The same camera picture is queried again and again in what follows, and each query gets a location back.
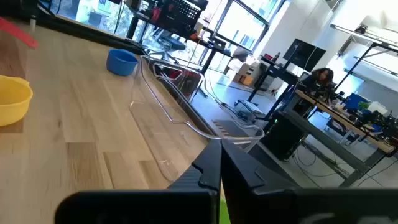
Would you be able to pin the grey device on floor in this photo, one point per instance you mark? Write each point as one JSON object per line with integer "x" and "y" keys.
{"x": 248, "y": 109}

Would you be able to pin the black computer tower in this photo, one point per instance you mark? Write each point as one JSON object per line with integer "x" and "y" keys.
{"x": 283, "y": 137}

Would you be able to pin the yellow measuring cup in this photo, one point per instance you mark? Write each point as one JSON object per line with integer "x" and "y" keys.
{"x": 12, "y": 102}

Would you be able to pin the black computer monitor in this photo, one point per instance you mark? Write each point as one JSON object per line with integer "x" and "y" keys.
{"x": 304, "y": 54}

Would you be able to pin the person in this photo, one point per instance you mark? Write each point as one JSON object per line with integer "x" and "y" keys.
{"x": 320, "y": 79}

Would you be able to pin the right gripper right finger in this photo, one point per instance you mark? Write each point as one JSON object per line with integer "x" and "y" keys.
{"x": 280, "y": 205}

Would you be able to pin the small green potted plant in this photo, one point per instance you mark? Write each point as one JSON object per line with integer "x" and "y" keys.
{"x": 363, "y": 105}

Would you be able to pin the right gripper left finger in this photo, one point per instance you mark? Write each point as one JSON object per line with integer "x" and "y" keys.
{"x": 186, "y": 202}

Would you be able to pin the blue measuring cup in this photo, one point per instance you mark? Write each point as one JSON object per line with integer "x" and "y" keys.
{"x": 121, "y": 63}

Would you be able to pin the white led light bar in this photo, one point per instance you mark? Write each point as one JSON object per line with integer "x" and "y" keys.
{"x": 360, "y": 35}

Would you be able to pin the black desk with pegboard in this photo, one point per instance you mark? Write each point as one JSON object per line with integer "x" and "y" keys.
{"x": 174, "y": 15}

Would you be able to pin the black monitor desk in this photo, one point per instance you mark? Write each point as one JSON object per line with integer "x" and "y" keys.
{"x": 273, "y": 73}

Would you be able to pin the wood-top workbench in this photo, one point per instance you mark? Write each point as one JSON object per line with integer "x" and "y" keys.
{"x": 339, "y": 116}

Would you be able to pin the clear plastic basket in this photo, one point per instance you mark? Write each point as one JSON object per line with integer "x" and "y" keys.
{"x": 161, "y": 124}

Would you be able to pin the red measuring cup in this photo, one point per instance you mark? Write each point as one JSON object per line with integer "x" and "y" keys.
{"x": 17, "y": 32}

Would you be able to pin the cardboard box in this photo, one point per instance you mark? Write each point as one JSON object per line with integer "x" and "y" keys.
{"x": 245, "y": 73}

